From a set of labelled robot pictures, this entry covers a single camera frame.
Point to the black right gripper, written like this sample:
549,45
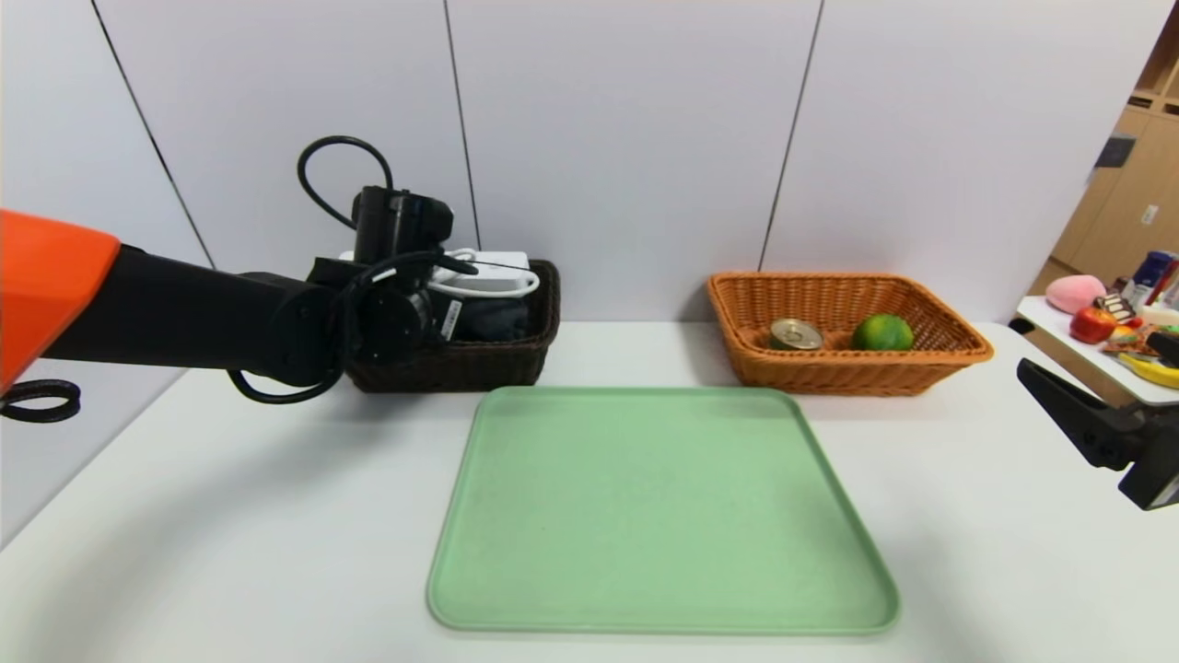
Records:
1151,474

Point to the green citrus fruit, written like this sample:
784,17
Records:
882,332

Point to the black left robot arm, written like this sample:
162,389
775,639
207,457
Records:
203,318

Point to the dark grey towel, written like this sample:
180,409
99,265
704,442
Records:
497,322

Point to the blue package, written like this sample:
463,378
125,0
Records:
1151,274

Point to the yellow banana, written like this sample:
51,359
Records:
1156,373

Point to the tin can with gold lid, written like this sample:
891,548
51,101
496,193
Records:
797,334

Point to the dark grey wall box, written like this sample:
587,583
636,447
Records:
1114,152

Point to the dark brown wicker basket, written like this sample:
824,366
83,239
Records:
497,364

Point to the dark striped snack bar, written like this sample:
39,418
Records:
1116,306

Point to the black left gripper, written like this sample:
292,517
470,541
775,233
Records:
454,319

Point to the white side table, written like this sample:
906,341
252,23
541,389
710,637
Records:
1078,359

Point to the light green plastic tray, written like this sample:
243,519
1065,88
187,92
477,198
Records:
663,516

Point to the pink plush toy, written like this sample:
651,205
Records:
1075,295

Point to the red apple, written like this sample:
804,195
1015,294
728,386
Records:
1092,326

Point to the orange wicker basket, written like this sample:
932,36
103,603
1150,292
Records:
829,368

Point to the orange snack packet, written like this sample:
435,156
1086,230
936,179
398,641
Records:
1133,341

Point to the light wooden cabinet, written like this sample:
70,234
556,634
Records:
1114,221

